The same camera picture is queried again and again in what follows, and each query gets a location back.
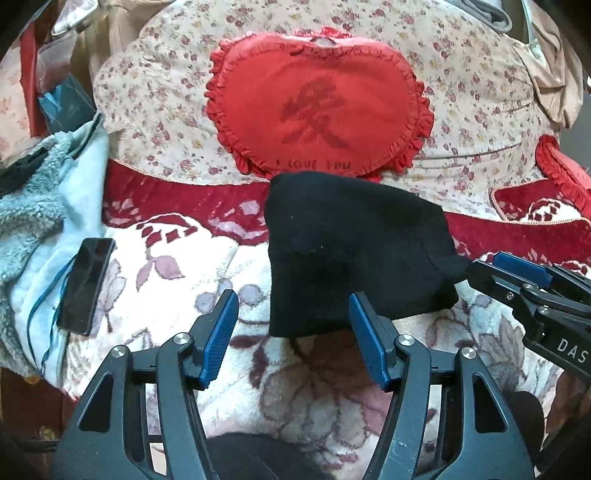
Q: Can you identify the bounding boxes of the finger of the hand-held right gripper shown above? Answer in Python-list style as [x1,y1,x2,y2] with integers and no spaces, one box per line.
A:
[465,260,527,305]
[492,252,552,288]

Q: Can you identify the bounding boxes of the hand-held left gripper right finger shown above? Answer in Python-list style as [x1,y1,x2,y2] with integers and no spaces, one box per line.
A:
[348,292,536,480]

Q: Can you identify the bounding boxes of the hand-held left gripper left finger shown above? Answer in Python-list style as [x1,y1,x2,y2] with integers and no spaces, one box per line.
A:
[53,288,240,480]

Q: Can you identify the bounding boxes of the black pants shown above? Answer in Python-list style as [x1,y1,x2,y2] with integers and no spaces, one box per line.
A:
[267,171,472,337]

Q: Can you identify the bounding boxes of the red and white flower blanket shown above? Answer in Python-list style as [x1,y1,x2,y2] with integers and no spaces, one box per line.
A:
[60,157,591,444]

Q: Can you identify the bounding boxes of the red frilled cushion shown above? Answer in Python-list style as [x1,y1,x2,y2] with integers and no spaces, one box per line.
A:
[536,135,591,197]

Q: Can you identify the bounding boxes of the black smartphone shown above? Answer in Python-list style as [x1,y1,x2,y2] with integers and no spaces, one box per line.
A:
[56,237,116,337]

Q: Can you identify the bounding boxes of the beige cloth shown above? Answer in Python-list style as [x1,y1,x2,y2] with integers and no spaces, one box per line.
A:
[512,14,585,127]

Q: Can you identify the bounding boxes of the light blue fleece jacket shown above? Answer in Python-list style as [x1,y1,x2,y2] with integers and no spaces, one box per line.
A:
[0,113,112,388]

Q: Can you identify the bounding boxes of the red heart-shaped frilled pillow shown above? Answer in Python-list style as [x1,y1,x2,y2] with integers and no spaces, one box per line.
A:
[204,25,435,180]

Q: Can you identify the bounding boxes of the grey cloth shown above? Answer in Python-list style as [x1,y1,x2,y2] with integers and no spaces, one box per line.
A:
[455,0,513,34]

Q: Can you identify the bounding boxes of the floral print quilt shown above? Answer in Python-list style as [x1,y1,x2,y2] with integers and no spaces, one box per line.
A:
[92,0,561,217]

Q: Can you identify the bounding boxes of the dark cloth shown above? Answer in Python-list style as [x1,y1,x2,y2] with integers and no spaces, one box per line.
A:
[0,150,49,197]

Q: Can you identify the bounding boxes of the teal bag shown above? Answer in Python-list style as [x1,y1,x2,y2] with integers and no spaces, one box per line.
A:
[37,76,98,137]

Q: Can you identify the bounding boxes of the thin blue cable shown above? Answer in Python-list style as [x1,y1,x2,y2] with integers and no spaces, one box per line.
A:
[25,256,77,374]

